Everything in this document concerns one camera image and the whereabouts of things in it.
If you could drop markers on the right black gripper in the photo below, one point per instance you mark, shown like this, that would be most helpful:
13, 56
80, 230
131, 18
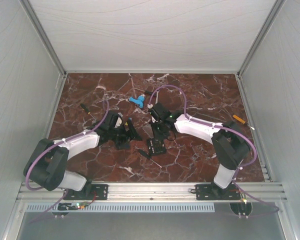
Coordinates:
156, 136

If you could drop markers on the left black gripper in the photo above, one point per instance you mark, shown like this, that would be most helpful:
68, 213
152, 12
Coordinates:
121, 145

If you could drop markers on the clear plastic fuse box cover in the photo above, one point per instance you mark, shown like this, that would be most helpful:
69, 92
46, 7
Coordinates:
148, 130

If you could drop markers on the black fuse box base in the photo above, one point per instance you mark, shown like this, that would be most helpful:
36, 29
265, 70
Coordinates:
155, 147

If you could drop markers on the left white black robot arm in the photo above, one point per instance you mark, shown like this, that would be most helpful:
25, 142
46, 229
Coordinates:
47, 166

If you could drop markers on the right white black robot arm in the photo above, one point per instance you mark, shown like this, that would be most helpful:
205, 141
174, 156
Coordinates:
228, 142

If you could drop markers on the small black screwdriver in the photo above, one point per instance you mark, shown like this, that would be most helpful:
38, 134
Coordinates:
144, 154

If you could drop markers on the blue plastic fitting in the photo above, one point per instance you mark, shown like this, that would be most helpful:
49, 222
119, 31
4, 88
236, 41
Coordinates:
138, 101

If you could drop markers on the silver combination wrench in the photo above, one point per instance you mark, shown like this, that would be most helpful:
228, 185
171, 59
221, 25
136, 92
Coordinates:
157, 96

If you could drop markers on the black yellow screwdriver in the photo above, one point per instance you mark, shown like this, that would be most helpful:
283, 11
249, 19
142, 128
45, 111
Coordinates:
87, 111

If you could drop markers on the black handled screwdriver top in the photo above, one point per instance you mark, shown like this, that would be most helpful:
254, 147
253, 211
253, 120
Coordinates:
146, 92

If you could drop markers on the aluminium mounting rail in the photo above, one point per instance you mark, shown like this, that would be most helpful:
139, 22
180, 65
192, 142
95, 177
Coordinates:
159, 192

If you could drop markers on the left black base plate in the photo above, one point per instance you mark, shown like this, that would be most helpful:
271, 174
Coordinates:
90, 192

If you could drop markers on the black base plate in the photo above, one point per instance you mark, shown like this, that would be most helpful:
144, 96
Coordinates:
207, 192
90, 192

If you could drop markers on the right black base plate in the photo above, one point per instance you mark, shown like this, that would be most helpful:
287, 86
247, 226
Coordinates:
207, 192

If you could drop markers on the orange handled screwdriver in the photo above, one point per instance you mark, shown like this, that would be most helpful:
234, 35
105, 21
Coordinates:
242, 121

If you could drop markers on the grey slotted cable duct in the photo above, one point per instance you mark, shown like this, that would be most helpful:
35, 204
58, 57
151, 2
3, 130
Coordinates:
138, 207

